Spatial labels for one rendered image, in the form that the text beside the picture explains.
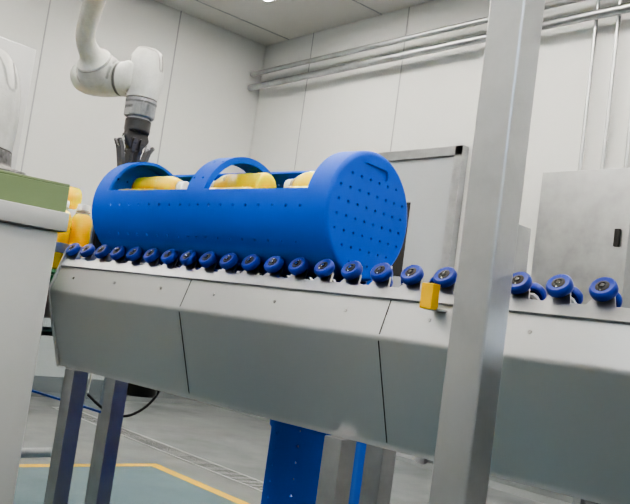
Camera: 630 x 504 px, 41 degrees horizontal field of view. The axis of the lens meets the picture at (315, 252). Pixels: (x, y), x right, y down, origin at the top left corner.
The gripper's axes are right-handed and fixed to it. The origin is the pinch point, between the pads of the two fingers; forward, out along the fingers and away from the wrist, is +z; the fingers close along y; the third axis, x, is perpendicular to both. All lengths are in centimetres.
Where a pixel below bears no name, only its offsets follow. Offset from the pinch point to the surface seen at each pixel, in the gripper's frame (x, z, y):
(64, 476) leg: 0, 82, 5
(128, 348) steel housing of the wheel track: 24, 44, 8
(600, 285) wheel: 147, 19, 9
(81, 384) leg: 0, 57, 4
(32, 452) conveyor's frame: -46, 86, -11
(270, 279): 73, 23, 9
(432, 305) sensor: 120, 25, 14
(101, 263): 7.1, 23.1, 9.2
